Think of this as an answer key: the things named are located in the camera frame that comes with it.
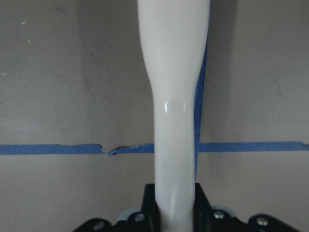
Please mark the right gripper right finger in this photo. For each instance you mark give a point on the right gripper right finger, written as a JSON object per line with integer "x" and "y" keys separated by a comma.
{"x": 209, "y": 218}

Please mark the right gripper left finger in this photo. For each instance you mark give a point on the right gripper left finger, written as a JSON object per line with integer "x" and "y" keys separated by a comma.
{"x": 147, "y": 219}

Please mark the white hand brush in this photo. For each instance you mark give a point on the white hand brush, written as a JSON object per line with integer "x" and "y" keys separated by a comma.
{"x": 173, "y": 36}

